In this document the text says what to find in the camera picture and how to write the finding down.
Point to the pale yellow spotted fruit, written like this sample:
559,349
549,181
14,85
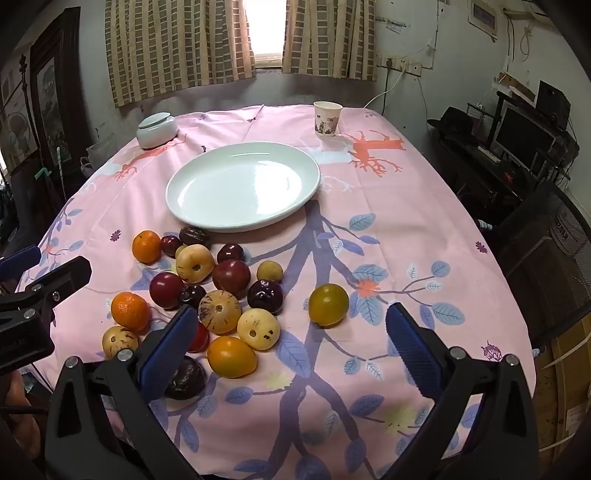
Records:
119,341
258,329

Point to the orange-yellow round fruit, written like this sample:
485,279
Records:
231,356

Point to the dark purple plum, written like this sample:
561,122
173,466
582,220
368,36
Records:
265,297

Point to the striped pepino melon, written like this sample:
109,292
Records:
219,312

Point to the tangerine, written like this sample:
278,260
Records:
130,312
146,247

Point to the white oval plate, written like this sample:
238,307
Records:
242,184

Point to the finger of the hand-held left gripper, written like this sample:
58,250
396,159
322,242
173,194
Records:
64,274
21,261

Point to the cardboard box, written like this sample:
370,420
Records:
568,383

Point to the white lidded jar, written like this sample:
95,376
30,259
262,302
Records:
157,130

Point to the checked beige curtain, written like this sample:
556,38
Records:
328,37
175,46

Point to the pink printed tablecloth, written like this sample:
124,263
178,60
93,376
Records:
415,221

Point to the red tomato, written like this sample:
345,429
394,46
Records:
201,339

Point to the computer monitor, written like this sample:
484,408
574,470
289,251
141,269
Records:
524,136

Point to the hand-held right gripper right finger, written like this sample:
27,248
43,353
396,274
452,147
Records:
411,350

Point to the yellow-green round fruit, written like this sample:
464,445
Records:
328,304

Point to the person's left hand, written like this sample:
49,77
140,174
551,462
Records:
21,406

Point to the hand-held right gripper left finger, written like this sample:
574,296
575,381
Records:
168,355

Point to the clear plastic container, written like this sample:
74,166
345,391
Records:
99,154

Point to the black speaker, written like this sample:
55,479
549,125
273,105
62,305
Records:
552,104

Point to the yellow fruit with dark hollow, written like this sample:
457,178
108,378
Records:
194,263

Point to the bright window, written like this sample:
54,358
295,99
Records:
264,27

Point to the dark purple wrinkled fruit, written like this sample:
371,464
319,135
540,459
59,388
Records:
187,378

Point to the green plastic hook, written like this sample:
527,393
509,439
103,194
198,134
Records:
43,173

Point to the brown wrinkled passion fruit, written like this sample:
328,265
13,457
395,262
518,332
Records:
195,234

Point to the small dark red plum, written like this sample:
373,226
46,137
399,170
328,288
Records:
170,244

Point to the printed paper cup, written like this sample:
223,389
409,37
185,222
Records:
327,119

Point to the black hat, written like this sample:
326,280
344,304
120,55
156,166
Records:
455,122

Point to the wall power socket strip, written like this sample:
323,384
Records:
404,65

